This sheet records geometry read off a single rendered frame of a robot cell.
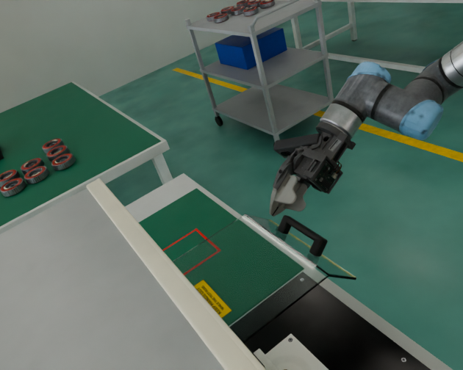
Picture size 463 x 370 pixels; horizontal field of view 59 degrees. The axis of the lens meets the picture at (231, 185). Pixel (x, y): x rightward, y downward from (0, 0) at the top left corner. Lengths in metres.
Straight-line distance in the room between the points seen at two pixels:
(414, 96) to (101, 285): 0.65
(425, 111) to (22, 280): 0.69
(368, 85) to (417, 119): 0.12
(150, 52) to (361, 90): 5.24
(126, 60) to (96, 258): 5.47
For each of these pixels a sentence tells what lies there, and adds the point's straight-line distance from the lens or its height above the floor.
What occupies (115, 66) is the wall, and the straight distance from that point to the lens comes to 5.84.
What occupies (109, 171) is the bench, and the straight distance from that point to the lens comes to 1.97.
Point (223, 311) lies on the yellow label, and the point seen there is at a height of 1.07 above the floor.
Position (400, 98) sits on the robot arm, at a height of 1.21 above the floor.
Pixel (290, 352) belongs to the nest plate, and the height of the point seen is 0.78.
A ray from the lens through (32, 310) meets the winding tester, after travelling 0.46.
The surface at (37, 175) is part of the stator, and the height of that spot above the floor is 0.78.
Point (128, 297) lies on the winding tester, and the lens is 0.40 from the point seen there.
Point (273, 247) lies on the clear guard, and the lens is 0.76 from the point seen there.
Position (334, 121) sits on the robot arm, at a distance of 0.84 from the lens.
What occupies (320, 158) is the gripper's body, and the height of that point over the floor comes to 1.15.
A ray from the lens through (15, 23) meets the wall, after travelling 5.56.
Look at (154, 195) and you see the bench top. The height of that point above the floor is 0.75.
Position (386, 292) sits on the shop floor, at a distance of 2.04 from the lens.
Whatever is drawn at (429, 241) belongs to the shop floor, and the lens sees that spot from 2.26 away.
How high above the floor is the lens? 1.58
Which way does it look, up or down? 33 degrees down
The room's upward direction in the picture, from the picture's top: 18 degrees counter-clockwise
